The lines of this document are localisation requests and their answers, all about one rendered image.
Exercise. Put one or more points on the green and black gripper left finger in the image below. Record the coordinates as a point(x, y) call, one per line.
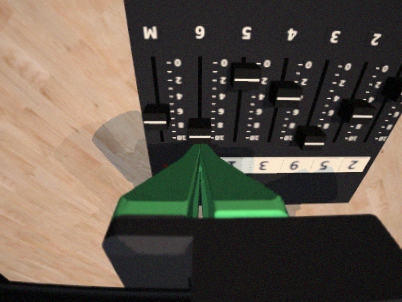
point(174, 190)

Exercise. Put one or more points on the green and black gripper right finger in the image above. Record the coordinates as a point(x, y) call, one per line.
point(228, 192)

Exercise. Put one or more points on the black lighting desk with faders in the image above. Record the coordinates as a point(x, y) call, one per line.
point(198, 65)

